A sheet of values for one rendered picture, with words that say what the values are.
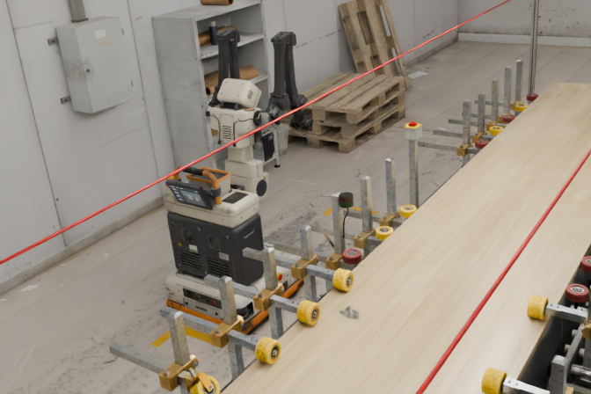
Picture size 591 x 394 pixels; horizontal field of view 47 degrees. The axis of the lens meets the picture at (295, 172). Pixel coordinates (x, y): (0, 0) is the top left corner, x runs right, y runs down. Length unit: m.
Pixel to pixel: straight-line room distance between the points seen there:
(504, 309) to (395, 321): 0.40
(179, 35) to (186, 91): 0.45
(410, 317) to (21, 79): 3.25
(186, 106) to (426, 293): 3.37
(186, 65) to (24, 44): 1.26
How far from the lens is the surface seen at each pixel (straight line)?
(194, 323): 2.54
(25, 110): 4.94
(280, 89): 3.93
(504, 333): 2.50
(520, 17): 10.81
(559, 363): 2.04
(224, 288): 2.39
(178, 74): 5.56
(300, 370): 2.34
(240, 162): 4.04
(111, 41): 5.05
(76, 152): 5.22
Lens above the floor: 2.36
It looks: 22 degrees down
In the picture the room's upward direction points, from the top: 5 degrees counter-clockwise
